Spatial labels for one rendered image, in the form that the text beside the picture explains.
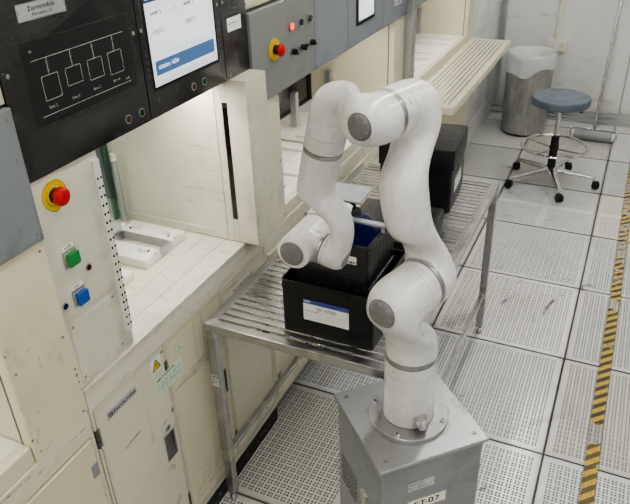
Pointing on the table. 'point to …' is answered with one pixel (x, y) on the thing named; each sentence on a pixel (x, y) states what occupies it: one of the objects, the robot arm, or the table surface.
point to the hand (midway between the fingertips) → (344, 199)
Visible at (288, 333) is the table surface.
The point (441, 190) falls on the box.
